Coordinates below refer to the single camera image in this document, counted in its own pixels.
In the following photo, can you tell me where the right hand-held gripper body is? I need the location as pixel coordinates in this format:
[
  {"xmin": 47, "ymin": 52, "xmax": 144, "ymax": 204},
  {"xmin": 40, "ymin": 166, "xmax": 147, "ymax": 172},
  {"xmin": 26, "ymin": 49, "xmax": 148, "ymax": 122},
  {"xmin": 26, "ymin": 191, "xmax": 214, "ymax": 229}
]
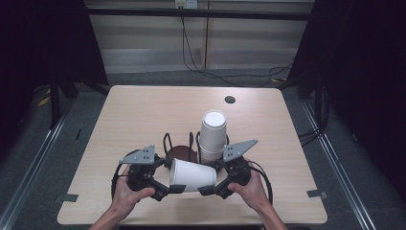
[{"xmin": 221, "ymin": 138, "xmax": 259, "ymax": 188}]

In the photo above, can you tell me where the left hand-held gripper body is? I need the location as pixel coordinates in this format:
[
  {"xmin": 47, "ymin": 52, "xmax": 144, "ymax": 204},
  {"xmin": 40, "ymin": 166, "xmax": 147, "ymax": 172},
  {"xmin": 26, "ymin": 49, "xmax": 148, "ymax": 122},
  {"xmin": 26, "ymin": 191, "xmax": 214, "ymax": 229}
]
[{"xmin": 118, "ymin": 145, "xmax": 162, "ymax": 194}]

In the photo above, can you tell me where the dark brown double cup holder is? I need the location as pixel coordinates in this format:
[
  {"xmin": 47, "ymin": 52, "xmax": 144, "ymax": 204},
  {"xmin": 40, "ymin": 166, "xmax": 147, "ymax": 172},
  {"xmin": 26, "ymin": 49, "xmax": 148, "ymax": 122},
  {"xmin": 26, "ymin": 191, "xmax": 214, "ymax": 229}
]
[{"xmin": 162, "ymin": 130, "xmax": 231, "ymax": 171}]

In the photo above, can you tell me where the single white paper cup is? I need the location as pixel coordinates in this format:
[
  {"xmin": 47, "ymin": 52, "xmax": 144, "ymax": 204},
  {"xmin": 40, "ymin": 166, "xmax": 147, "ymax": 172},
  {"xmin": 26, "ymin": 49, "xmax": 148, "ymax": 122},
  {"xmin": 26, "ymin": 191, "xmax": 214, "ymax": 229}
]
[{"xmin": 169, "ymin": 157, "xmax": 218, "ymax": 194}]

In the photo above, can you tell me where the stack of white paper cups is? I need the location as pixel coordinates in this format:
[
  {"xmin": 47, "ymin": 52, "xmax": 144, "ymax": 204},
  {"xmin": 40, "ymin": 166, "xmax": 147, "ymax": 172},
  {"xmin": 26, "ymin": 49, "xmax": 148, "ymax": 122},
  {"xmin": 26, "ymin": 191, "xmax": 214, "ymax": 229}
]
[{"xmin": 197, "ymin": 109, "xmax": 229, "ymax": 165}]

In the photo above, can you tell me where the person's left hand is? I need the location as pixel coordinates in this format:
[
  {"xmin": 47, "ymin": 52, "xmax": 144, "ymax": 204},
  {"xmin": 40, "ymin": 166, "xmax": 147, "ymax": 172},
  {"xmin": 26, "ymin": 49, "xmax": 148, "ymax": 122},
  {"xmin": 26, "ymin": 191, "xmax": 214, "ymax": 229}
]
[{"xmin": 110, "ymin": 165, "xmax": 157, "ymax": 216}]

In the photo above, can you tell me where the person's right hand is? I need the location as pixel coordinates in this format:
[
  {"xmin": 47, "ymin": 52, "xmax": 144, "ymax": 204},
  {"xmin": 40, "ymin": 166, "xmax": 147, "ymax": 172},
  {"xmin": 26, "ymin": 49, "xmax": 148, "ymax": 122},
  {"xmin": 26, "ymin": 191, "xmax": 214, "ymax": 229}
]
[{"xmin": 227, "ymin": 168, "xmax": 273, "ymax": 213}]

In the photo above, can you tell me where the grey tape strip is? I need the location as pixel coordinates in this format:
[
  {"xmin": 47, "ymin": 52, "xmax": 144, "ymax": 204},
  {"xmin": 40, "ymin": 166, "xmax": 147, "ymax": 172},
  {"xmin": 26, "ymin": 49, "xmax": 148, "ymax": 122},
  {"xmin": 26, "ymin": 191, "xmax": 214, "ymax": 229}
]
[
  {"xmin": 53, "ymin": 193, "xmax": 79, "ymax": 203},
  {"xmin": 306, "ymin": 189, "xmax": 328, "ymax": 199}
]

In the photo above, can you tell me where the black metal stand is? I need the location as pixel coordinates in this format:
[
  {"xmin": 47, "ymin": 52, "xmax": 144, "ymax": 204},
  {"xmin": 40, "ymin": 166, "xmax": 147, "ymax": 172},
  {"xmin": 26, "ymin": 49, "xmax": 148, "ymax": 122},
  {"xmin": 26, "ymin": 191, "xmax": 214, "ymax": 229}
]
[{"xmin": 48, "ymin": 71, "xmax": 62, "ymax": 130}]

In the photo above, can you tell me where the black curtain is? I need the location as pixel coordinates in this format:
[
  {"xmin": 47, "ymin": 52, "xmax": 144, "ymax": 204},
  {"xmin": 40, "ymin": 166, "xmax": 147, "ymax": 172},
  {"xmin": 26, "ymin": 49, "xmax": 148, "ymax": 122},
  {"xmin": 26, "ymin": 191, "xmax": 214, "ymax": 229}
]
[
  {"xmin": 0, "ymin": 0, "xmax": 110, "ymax": 157},
  {"xmin": 277, "ymin": 0, "xmax": 406, "ymax": 195}
]

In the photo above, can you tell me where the black horizontal metal bar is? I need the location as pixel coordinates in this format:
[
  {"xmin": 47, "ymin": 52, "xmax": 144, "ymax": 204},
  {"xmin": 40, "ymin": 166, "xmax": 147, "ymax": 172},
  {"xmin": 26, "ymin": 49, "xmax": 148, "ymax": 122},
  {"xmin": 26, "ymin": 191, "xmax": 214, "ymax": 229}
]
[{"xmin": 85, "ymin": 7, "xmax": 316, "ymax": 22}]

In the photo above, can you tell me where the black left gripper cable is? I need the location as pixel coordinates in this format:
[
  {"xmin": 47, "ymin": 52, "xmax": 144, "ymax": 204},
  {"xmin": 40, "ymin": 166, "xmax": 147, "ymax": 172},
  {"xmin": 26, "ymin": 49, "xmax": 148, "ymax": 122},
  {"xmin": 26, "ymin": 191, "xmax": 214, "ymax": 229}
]
[{"xmin": 110, "ymin": 149, "xmax": 142, "ymax": 201}]

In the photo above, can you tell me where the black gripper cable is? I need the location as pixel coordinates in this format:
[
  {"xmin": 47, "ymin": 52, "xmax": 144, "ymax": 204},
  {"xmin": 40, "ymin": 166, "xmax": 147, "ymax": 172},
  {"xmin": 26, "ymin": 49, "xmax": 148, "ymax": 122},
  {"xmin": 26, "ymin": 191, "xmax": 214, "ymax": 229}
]
[
  {"xmin": 246, "ymin": 159, "xmax": 275, "ymax": 206},
  {"xmin": 110, "ymin": 149, "xmax": 142, "ymax": 201}
]

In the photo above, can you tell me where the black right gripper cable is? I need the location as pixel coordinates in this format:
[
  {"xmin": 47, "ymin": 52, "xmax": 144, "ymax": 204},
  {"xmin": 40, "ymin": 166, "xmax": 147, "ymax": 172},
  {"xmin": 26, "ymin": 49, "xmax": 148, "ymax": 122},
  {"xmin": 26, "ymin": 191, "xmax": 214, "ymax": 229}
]
[{"xmin": 246, "ymin": 159, "xmax": 275, "ymax": 206}]

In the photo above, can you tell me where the black cable bundle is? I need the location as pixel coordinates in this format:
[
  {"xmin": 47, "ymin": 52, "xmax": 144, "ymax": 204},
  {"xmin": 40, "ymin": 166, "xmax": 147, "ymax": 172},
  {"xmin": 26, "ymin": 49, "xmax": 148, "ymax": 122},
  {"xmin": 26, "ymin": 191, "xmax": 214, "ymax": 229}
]
[{"xmin": 297, "ymin": 84, "xmax": 332, "ymax": 149}]

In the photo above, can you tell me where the metal floor rail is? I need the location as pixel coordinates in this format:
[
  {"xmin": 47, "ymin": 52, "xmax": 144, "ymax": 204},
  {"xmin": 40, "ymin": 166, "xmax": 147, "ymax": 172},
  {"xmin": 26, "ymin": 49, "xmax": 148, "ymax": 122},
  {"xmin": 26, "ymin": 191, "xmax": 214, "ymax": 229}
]
[
  {"xmin": 300, "ymin": 100, "xmax": 379, "ymax": 230},
  {"xmin": 0, "ymin": 103, "xmax": 76, "ymax": 230}
]

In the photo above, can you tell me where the long black floor cable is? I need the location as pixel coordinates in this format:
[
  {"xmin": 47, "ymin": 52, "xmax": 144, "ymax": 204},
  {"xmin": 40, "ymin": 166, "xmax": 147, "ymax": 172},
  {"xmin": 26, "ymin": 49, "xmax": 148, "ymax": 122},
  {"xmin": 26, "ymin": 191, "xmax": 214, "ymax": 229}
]
[{"xmin": 180, "ymin": 15, "xmax": 296, "ymax": 88}]

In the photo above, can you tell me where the white wall outlet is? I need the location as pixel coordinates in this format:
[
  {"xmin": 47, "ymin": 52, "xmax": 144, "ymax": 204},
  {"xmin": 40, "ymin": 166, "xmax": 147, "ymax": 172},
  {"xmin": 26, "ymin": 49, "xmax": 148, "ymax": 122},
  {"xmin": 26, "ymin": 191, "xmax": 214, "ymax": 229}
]
[{"xmin": 174, "ymin": 0, "xmax": 199, "ymax": 10}]

